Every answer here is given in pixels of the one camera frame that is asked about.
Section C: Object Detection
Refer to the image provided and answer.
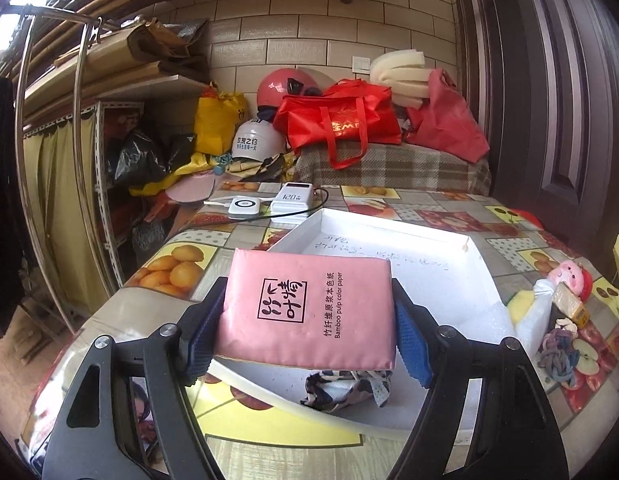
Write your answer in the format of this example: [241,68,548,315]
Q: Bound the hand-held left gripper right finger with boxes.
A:
[392,277,567,480]

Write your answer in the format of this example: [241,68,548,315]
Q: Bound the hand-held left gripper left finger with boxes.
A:
[42,276,228,480]

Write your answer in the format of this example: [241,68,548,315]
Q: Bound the white cardboard box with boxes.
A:
[210,208,515,433]

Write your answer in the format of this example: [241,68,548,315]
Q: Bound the pink tissue pack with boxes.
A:
[214,249,397,371]

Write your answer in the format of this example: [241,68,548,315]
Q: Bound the yellow green sponge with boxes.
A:
[507,290,537,323]

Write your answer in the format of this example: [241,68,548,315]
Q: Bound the braided rope knot toy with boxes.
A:
[539,321,585,391]

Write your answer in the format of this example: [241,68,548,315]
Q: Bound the blue white patterned cloth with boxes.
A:
[300,369,393,413]

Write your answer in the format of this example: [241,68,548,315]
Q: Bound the grey patterned bag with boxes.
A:
[132,220,165,256]

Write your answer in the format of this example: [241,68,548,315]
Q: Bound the white foam bag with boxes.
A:
[507,280,557,356]

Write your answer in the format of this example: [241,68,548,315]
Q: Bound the fruit print tablecloth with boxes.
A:
[20,182,619,480]

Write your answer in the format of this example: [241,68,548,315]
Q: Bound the white round-button charger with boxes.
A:
[204,196,263,220]

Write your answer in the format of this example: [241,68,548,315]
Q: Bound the pink hand fan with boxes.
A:
[167,180,213,204]

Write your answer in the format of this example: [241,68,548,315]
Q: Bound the small yellow carton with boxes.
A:
[552,282,590,330]

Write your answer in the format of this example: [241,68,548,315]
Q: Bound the white power bank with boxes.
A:
[270,183,326,217]

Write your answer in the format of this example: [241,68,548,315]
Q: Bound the pink plush pig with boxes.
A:
[547,259,585,301]

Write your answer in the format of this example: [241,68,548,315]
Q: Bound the plaid blanket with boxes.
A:
[296,142,491,196]

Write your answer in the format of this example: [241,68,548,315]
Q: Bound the yellow cloth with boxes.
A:
[130,152,300,196]

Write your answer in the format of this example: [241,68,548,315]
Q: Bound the black plastic bag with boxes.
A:
[114,130,198,186]

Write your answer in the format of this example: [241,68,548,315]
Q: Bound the white helmet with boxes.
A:
[232,117,288,163]

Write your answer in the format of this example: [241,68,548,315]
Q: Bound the olive shelf curtain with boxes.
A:
[22,120,115,301]

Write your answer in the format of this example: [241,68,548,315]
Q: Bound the yellow bag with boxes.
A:
[194,87,248,156]

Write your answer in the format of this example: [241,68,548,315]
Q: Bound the red plastic bag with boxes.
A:
[404,69,490,163]

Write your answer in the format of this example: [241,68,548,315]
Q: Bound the red tote bag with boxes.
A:
[274,79,403,170]

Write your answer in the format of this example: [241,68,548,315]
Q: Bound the dark hanging clothing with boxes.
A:
[0,77,28,341]

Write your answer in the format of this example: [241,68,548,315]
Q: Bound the metal shelving unit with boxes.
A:
[20,74,210,306]

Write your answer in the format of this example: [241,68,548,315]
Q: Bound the red helmet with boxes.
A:
[257,67,315,121]

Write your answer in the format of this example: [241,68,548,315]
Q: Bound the cream foam rolls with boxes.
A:
[369,51,443,108]

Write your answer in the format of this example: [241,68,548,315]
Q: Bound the chrome clothes rack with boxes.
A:
[10,12,125,336]

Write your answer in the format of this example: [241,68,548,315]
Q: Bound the brown cardboard pieces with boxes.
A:
[54,17,210,86]

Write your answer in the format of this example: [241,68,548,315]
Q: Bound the dark brown door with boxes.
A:
[454,0,619,241]

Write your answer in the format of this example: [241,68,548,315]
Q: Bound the black cable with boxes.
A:
[260,187,331,223]

